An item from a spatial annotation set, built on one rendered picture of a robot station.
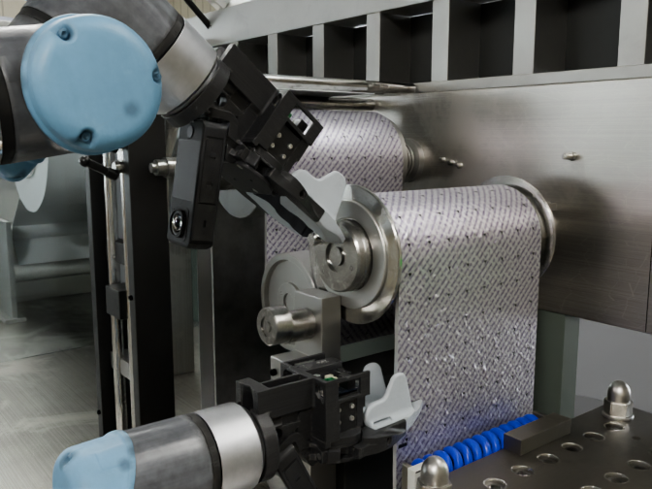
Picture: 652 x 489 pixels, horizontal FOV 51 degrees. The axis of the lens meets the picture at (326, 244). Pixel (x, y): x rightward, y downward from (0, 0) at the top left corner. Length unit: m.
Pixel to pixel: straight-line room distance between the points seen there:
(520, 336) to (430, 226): 0.21
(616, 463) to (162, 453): 0.49
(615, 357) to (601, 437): 2.33
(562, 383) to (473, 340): 0.23
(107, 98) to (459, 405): 0.54
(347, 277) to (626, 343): 2.55
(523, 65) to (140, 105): 0.68
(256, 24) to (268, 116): 0.89
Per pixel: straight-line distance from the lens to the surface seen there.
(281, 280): 0.85
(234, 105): 0.62
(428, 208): 0.74
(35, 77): 0.39
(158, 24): 0.57
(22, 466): 1.14
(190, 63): 0.58
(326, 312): 0.73
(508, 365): 0.86
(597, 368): 3.25
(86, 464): 0.54
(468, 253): 0.76
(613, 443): 0.87
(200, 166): 0.60
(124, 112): 0.40
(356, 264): 0.69
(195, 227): 0.61
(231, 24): 1.59
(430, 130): 1.09
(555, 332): 0.98
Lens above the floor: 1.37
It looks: 9 degrees down
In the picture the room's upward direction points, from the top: straight up
